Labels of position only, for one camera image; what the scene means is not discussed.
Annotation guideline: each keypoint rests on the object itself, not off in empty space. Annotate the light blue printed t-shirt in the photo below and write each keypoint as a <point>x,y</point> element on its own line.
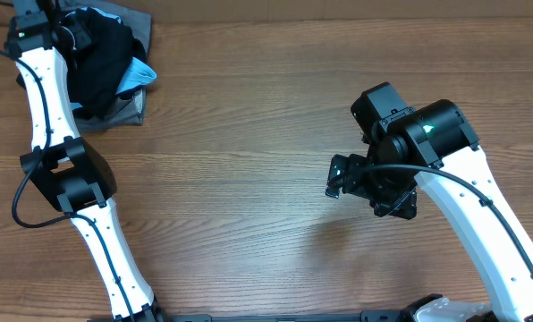
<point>139,74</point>

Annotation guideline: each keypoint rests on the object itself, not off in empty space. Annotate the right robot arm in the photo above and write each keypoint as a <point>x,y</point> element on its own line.
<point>435,150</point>

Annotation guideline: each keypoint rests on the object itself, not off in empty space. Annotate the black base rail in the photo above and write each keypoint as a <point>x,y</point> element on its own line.
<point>372,315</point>

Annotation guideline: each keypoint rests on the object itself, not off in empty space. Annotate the black t-shirt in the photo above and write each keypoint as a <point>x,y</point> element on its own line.
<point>100,63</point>

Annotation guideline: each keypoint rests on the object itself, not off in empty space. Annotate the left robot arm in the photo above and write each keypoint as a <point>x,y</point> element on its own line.
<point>73,177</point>

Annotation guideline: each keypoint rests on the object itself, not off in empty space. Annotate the folded grey t-shirt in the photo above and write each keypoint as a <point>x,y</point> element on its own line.
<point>122,111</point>

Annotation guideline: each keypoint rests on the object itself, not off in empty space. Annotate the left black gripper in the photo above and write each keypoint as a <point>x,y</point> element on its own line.
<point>70,21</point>

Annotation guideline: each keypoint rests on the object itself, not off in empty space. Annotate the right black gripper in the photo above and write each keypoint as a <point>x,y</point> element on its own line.
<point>401,201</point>

